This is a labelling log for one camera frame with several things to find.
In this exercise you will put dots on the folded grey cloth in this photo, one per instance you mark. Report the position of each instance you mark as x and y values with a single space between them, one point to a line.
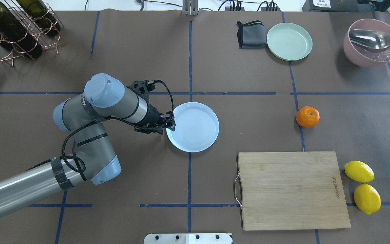
251 35

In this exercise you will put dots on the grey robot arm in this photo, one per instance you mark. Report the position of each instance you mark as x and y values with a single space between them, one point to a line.
87 153

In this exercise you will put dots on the light blue plate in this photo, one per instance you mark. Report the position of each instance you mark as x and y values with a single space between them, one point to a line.
196 127

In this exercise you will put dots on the dark wine bottle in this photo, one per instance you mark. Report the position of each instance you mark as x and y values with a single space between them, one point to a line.
41 15
14 32

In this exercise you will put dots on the lower yellow lemon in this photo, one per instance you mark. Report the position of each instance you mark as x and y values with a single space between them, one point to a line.
359 171

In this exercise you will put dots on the wooden cutting board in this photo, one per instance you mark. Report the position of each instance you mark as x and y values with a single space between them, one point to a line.
291 191

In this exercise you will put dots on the copper wire bottle rack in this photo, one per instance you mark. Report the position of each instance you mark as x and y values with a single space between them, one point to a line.
27 29

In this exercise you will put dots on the light green plate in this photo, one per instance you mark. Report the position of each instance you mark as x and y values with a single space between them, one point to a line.
289 41

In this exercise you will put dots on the black power strip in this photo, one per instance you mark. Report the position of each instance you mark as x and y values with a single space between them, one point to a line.
240 6

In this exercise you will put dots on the lower dark wine bottle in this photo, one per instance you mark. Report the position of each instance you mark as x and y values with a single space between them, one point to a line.
41 15

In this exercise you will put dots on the grey metal camera post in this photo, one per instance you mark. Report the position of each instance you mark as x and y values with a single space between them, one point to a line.
190 7

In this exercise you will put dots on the yellow lemon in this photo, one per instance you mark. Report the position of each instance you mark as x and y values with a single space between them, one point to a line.
359 171
367 199

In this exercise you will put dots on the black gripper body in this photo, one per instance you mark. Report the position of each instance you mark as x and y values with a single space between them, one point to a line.
153 117

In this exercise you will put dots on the upper yellow lemon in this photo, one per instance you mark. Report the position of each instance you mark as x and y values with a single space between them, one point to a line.
367 199

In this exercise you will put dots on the metal scoop spoon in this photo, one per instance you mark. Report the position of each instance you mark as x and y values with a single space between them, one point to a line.
371 40

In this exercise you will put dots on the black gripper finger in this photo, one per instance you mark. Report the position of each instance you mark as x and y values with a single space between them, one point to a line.
159 130
167 121

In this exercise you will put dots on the orange mandarin fruit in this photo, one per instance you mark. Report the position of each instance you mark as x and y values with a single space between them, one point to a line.
308 117

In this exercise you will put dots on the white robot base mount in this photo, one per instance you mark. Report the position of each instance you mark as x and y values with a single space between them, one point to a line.
188 238

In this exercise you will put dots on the pink bowl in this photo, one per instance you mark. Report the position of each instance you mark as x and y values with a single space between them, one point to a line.
362 56

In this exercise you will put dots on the upper dark wine bottle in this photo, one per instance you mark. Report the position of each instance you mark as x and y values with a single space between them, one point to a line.
14 32

